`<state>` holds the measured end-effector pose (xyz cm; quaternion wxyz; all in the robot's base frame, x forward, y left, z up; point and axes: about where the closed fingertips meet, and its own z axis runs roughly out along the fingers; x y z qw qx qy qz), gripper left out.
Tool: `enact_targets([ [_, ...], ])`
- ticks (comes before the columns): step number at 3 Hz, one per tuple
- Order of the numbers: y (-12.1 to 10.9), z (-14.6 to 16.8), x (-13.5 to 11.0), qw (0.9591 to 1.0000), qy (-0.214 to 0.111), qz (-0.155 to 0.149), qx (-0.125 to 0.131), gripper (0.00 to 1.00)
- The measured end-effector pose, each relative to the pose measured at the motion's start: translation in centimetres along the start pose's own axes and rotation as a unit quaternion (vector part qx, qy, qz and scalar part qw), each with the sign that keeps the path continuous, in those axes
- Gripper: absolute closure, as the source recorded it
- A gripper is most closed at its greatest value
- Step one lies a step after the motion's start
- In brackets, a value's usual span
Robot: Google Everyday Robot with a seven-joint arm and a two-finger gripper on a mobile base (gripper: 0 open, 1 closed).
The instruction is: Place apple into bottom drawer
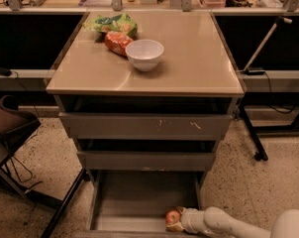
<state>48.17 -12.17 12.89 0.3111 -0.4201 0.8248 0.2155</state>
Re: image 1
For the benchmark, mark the orange snack bag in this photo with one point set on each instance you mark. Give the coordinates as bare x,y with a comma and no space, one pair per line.
117,42

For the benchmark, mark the white bowl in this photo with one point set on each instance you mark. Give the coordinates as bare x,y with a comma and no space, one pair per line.
144,55

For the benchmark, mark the grey drawer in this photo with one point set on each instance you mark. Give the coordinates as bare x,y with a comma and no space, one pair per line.
145,126
133,204
146,161

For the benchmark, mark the black power adapter right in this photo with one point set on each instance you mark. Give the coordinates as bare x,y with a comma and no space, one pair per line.
255,71

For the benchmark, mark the green chip bag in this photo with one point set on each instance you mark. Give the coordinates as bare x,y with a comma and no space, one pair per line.
121,23

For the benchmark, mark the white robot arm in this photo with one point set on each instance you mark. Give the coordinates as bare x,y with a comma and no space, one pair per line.
216,223

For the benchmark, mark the bottom grey drawer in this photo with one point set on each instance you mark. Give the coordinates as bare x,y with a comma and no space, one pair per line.
133,204

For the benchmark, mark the middle grey drawer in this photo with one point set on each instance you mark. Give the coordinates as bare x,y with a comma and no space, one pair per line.
146,161

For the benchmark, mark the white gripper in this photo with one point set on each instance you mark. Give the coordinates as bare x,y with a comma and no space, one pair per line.
189,220

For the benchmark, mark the black power adapter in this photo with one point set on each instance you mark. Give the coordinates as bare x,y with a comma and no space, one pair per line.
255,71
5,71

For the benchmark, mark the black power adapter left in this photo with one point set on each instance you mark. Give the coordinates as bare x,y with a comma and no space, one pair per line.
5,71

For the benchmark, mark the red apple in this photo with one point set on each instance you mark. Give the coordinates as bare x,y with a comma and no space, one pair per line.
172,217

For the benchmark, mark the black table leg stand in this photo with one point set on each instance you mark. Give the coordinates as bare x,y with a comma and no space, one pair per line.
260,153

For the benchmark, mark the grey drawer cabinet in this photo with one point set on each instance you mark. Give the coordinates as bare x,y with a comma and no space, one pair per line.
194,77

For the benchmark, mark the white rod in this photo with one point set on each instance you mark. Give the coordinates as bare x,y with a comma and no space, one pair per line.
278,20

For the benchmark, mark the black diagonal floor bar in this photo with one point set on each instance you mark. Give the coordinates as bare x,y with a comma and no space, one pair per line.
64,204

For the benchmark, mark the top grey drawer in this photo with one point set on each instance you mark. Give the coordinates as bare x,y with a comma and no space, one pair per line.
145,126

